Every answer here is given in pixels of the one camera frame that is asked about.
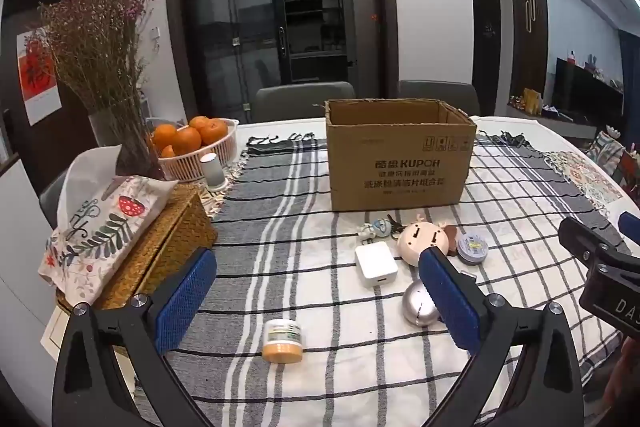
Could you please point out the pink deer alarm clock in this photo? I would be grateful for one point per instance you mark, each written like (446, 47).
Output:
(417, 239)

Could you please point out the dark sliding glass door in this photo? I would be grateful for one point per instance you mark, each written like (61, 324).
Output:
(230, 17)

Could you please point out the blue curtain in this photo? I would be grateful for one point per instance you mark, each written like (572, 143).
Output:
(631, 62)

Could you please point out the dark wooden door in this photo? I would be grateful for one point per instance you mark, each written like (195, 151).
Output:
(486, 37)

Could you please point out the grey glass vase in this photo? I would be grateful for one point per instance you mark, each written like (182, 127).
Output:
(107, 127)

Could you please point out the round grey tin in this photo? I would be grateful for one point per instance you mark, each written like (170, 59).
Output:
(473, 248)

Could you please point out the white charger adapter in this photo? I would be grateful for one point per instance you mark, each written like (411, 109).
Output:
(376, 263)

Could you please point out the brown wooden piece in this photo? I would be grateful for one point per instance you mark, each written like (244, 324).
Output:
(452, 237)

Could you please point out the striped plaid tablecloth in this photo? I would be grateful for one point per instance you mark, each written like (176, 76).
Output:
(310, 227)

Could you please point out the grey refrigerator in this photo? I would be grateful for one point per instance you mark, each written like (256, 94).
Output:
(355, 17)

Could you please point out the orange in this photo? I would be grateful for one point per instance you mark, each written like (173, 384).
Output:
(186, 141)
(168, 152)
(164, 135)
(214, 131)
(199, 122)

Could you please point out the small jar with orange lid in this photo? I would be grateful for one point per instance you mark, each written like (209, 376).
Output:
(283, 339)

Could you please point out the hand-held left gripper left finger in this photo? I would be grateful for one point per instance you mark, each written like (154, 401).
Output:
(187, 302)

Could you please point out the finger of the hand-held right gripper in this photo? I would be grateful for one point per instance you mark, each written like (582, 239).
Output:
(631, 222)
(582, 237)

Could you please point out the white cylinder lamp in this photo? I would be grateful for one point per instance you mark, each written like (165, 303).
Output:
(210, 169)

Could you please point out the silver round timer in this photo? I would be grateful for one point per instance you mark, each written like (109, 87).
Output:
(417, 304)

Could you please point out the floral printed tissue pack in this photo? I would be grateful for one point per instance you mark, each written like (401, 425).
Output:
(95, 227)

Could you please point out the red wall poster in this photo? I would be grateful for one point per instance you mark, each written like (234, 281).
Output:
(37, 77)

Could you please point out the brown cardboard box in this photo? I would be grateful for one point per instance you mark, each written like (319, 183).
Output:
(400, 157)

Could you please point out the floral cushion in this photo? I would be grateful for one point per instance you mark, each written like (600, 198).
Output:
(606, 154)

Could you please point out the person's right hand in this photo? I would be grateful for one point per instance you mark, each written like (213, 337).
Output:
(627, 367)

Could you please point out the yellow bag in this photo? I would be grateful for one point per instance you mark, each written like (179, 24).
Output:
(532, 102)

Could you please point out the dark wooden wardrobe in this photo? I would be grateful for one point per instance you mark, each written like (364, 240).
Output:
(527, 27)

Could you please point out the grey chair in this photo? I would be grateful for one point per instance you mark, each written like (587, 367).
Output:
(300, 102)
(51, 202)
(440, 96)

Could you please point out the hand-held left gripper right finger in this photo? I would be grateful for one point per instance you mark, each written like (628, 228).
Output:
(450, 297)

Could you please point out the white slatted fruit basket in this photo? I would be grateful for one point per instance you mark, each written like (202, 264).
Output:
(222, 149)

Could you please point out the dried purple flower bouquet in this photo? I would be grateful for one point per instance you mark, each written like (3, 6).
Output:
(100, 47)

